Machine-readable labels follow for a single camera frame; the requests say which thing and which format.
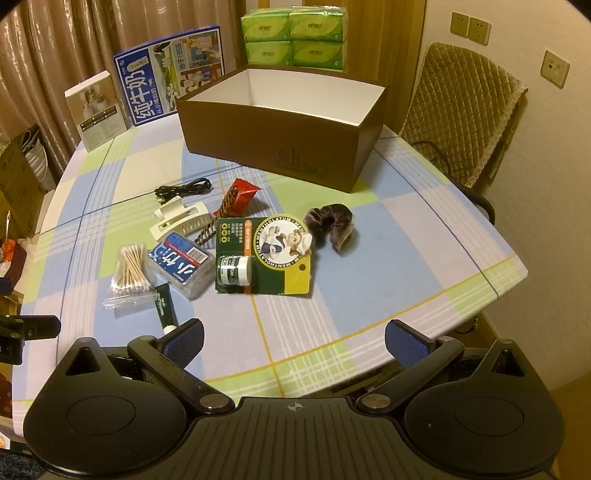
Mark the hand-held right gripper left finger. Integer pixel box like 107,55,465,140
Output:
64,318,236,416

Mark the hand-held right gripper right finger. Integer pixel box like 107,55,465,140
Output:
357,319,528,414

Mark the clear floss pick box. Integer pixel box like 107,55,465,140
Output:
147,231,218,301

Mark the bag of cotton swabs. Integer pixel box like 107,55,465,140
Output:
102,244,160,317

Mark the striped hair claw clip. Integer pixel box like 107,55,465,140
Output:
194,185,241,247

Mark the green balm blister card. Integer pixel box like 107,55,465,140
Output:
215,216,315,296

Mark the black usb cable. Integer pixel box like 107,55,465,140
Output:
154,179,213,207

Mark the red snack packet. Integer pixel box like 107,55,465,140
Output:
213,178,262,217

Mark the brown cardboard storage box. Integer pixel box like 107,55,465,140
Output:
177,65,387,193

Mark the dark green tube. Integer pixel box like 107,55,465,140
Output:
154,284,181,337

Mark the open cardboard box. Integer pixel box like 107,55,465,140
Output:
0,124,48,241

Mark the white plastic gadget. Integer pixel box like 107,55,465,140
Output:
148,195,218,241

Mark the small white product box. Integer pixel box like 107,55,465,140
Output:
64,71,127,153

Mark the blue milk carton box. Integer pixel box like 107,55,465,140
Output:
113,24,225,127

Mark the chair with quilted cover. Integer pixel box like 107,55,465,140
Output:
398,41,529,227

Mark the beige pleated curtain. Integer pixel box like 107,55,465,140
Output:
0,0,252,185

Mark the golden brown curtain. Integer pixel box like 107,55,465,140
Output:
344,0,428,139

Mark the pack of green tissue packets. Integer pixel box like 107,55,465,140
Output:
240,7,349,72

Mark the thin black power cord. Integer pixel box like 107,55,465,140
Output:
414,140,468,186

